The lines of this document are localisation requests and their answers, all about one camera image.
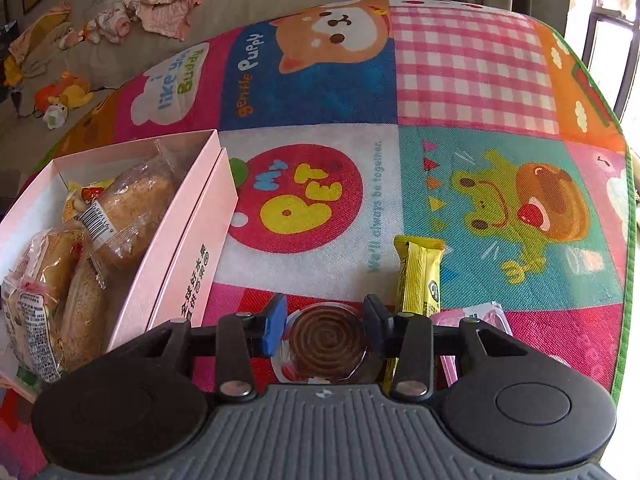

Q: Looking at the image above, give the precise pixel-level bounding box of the pile of pink baby clothes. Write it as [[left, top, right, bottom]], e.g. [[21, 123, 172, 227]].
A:
[[81, 0, 230, 44]]

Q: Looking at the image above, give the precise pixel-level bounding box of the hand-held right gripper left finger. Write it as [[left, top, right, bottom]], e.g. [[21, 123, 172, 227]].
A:
[[122, 293, 290, 397]]

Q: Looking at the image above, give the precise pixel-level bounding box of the orange plush toy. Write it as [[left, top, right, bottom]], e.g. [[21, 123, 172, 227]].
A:
[[34, 71, 94, 112]]

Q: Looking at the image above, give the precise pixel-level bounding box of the red yellow snack packet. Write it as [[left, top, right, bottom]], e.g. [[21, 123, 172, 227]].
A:
[[61, 179, 117, 223]]

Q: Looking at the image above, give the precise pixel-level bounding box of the dark window frame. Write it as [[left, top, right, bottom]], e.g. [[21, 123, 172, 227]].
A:
[[569, 4, 640, 117]]

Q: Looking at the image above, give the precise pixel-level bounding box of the sesame bread packet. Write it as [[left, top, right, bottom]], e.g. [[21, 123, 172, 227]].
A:
[[59, 254, 110, 373]]

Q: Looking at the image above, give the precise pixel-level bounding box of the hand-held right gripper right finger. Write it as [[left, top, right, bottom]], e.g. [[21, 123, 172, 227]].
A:
[[362, 293, 522, 397]]

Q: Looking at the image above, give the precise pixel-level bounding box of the white green toy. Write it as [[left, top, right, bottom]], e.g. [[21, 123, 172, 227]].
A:
[[42, 102, 69, 129]]

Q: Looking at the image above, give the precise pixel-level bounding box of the yellow snack bar packet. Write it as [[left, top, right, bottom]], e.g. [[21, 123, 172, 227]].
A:
[[382, 234, 447, 392]]

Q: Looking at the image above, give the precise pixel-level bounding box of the pink snack packet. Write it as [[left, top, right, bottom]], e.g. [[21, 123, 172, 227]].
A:
[[429, 301, 513, 392]]

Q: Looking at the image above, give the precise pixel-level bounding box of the round chocolate swirl cookie packet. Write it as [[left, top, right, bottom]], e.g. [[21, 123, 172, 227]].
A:
[[271, 301, 374, 387]]

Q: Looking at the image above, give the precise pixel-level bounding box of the green snack packet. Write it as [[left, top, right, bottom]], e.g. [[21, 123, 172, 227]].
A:
[[16, 364, 67, 392]]

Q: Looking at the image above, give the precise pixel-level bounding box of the long bread packet with barcode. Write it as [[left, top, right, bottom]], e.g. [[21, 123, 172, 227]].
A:
[[80, 152, 182, 273]]

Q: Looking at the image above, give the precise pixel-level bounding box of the bread packet with pink print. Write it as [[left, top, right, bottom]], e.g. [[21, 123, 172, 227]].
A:
[[1, 229, 90, 383]]

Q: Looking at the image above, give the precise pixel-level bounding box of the colourful cartoon play mat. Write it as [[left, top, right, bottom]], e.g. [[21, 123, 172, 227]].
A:
[[0, 0, 638, 480]]

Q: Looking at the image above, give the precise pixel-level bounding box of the pink yellow cloth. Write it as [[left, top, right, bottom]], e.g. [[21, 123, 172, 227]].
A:
[[4, 1, 74, 87]]

